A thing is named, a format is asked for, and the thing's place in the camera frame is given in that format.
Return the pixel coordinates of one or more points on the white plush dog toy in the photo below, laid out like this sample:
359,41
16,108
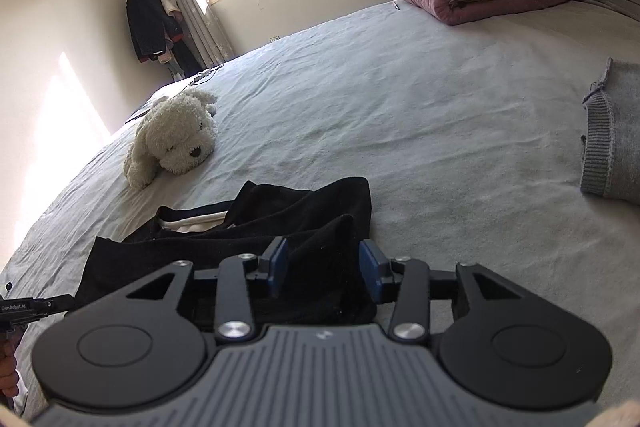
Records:
170,137

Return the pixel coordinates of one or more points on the hanging dark jacket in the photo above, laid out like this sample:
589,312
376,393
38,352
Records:
150,22

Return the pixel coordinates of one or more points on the person's left hand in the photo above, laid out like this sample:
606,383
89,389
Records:
9,384

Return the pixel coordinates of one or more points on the grey knit sweater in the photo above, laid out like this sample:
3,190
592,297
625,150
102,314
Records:
620,132

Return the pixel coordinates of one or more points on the dark flat tablet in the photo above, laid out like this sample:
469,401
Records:
141,114

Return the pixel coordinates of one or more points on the cream and black sweatshirt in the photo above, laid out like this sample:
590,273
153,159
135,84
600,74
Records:
300,217

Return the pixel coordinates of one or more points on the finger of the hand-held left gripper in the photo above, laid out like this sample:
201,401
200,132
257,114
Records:
52,304

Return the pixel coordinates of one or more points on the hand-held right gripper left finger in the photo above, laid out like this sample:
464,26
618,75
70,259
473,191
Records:
280,264

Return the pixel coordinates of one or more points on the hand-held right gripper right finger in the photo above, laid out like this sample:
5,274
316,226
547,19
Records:
370,267

